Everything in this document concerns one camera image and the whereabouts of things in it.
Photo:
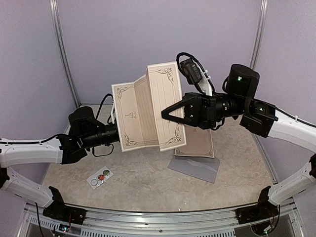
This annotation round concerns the right aluminium frame post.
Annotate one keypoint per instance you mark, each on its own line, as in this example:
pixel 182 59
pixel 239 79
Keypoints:
pixel 259 34

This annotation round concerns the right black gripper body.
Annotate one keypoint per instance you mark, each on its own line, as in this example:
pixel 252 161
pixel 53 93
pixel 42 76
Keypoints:
pixel 208 111

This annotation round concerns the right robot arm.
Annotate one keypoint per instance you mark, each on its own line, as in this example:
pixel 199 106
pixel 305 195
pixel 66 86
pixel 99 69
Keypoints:
pixel 258 117

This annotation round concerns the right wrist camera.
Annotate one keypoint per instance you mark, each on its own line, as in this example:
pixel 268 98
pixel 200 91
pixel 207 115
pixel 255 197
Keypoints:
pixel 196 76

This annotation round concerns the front aluminium rail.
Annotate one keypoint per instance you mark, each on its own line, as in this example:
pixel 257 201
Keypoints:
pixel 223 222

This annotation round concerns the sticker sheet with seals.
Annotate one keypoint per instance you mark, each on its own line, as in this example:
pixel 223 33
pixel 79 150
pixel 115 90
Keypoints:
pixel 100 177

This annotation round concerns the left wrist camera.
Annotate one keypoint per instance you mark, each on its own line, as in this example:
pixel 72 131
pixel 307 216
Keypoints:
pixel 112 118

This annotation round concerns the left aluminium frame post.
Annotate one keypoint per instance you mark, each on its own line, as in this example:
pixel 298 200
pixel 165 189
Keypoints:
pixel 62 51

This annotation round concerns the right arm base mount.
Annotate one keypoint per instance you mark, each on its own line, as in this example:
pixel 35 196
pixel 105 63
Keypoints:
pixel 261 210

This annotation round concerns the beige letter paper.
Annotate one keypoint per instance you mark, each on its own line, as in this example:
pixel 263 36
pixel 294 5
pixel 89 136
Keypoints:
pixel 138 106
pixel 199 143

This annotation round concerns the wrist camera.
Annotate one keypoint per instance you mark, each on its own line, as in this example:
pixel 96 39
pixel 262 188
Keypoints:
pixel 196 76
pixel 112 118

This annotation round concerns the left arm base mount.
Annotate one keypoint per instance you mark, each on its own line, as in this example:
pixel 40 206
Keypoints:
pixel 59 211

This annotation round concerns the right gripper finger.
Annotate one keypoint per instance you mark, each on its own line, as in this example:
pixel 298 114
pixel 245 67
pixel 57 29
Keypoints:
pixel 176 119
pixel 177 106

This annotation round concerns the grey envelope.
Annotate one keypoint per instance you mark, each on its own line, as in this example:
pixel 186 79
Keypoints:
pixel 202 168

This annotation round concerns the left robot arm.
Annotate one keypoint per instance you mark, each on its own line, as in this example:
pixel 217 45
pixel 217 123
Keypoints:
pixel 86 132

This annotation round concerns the aluminium frame post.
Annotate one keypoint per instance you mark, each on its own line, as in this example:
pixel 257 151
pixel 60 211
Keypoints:
pixel 259 34
pixel 62 51

